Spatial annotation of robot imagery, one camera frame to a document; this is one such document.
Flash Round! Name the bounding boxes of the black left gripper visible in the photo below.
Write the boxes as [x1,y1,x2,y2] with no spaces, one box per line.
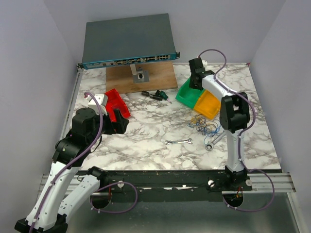
[88,108,129,144]

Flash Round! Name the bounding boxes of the red plastic bin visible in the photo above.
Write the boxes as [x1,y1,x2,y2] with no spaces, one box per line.
[105,89,131,122]

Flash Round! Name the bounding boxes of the coloured wire bundle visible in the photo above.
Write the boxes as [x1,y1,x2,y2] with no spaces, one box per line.
[186,114,225,146]

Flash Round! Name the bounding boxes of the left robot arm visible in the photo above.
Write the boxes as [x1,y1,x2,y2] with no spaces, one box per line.
[15,108,129,233]

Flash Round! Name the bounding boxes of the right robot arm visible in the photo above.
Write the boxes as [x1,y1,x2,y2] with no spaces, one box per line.
[189,58,250,190]

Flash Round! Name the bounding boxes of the green plastic bin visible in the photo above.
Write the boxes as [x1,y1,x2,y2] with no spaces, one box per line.
[175,78,204,109]

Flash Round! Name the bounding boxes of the yellow plastic bin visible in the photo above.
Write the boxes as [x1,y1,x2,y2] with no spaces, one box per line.
[193,90,221,119]

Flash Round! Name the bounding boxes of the wooden board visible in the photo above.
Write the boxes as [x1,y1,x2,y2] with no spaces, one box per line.
[106,62,177,94]

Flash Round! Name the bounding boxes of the small black cylinder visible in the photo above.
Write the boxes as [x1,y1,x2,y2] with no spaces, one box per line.
[141,91,150,97]

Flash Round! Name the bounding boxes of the silver open-end wrench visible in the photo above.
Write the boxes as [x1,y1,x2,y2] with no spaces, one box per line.
[165,138,193,145]

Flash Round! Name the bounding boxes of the silver ratchet wrench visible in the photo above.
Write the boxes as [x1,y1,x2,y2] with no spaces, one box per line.
[205,131,225,151]

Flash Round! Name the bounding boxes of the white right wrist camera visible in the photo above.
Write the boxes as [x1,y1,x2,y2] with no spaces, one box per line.
[202,60,208,69]

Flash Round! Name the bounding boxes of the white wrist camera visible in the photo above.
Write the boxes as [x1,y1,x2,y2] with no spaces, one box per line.
[85,94,108,116]
[202,60,208,69]

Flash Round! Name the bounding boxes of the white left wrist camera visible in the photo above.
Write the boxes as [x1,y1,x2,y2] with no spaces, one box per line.
[85,94,108,116]

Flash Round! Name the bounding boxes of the green handled screwdriver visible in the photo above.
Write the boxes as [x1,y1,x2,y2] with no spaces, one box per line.
[155,90,172,103]

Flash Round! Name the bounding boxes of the black cylindrical tool handle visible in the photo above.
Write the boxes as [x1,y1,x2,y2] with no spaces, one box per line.
[149,94,163,101]

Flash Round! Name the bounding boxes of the grey metal bracket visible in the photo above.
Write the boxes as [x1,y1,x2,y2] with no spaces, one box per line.
[130,64,149,83]

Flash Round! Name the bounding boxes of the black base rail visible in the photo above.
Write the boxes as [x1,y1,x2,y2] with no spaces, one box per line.
[80,167,252,203]

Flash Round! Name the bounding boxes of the blue network switch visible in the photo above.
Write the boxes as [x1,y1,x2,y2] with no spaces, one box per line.
[79,14,180,69]

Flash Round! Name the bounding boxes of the aluminium frame rail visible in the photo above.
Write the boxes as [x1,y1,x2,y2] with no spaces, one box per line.
[38,173,296,196]

